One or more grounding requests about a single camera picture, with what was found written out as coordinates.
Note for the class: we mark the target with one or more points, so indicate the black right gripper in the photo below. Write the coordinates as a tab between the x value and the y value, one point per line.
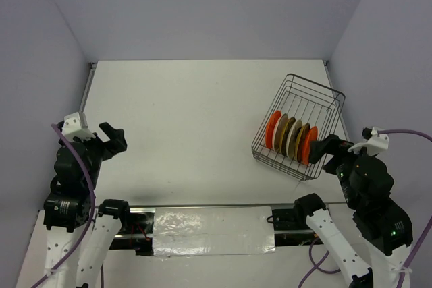
331	143

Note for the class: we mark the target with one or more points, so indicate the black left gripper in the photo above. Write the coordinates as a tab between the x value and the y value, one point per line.
118	143

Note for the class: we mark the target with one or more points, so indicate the orange plate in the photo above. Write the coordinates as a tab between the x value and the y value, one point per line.
311	136
270	128

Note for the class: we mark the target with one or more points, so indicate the cream plate with black flowers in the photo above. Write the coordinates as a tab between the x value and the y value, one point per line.
291	139

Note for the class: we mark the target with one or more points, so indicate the cream plate with black patch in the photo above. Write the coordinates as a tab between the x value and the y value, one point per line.
277	131

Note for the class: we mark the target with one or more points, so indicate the yellow patterned plate brown rim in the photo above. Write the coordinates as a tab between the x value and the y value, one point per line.
284	135

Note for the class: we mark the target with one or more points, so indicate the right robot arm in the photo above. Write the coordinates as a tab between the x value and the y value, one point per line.
384	226

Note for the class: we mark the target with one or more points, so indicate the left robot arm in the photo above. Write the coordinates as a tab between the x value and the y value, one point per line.
79	232

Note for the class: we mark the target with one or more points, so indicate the silver foil tape patch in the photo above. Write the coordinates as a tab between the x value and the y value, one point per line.
212	231

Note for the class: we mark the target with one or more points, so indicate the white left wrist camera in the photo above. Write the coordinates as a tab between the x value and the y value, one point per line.
75	126

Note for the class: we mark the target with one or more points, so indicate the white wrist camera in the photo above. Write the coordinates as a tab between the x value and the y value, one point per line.
75	126
375	141

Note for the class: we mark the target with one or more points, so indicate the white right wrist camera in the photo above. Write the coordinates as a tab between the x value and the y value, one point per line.
375	141

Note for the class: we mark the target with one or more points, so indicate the grey wire dish rack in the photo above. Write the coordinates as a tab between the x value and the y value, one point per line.
311	102

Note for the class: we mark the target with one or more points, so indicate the black metal rail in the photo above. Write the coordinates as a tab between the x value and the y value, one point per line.
137	234

